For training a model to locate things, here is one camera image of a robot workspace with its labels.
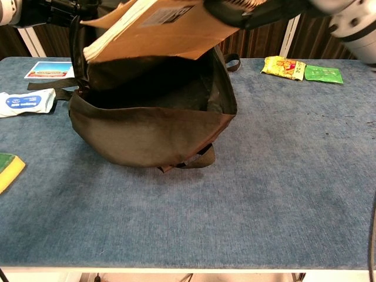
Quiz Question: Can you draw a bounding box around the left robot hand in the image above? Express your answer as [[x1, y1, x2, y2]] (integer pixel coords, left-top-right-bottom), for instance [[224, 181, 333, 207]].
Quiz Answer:
[[17, 0, 100, 29]]

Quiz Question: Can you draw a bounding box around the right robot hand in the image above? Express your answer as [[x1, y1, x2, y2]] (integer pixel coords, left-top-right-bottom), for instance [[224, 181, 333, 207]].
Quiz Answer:
[[205, 0, 321, 30]]

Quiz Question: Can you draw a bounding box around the tan kraft notebook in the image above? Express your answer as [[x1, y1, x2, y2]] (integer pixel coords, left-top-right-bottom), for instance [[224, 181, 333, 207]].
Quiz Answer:
[[83, 0, 265, 64]]

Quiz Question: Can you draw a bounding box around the black backpack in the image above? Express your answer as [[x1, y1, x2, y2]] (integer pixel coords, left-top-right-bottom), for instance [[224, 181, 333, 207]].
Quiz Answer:
[[28, 16, 241, 173]]

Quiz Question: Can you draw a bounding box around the yellow snack packet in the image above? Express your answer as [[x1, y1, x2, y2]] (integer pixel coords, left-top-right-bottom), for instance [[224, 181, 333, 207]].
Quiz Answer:
[[260, 55, 307, 82]]

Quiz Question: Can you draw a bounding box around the photo postcard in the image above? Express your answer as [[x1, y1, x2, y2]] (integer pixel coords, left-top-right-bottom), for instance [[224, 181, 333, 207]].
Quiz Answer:
[[23, 61, 75, 79]]

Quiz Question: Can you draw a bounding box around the green packet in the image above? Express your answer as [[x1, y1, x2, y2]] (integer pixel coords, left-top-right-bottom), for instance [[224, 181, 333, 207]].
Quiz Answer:
[[304, 64, 344, 85]]

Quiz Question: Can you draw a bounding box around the white wet wipes pack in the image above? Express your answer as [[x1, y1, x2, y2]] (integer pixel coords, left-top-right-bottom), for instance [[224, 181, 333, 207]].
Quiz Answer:
[[0, 88, 56, 118]]

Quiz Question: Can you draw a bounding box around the green yellow sponge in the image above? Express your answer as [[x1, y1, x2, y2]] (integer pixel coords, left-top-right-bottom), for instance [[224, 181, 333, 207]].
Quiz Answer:
[[0, 152, 26, 194]]

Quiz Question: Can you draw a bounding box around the blue table mat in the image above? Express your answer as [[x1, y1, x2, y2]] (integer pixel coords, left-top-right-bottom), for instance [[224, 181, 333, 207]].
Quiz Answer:
[[0, 56, 376, 270]]

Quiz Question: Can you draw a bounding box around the white frame post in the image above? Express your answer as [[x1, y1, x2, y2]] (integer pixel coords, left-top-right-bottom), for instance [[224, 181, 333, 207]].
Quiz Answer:
[[17, 26, 48, 58], [278, 14, 302, 59]]

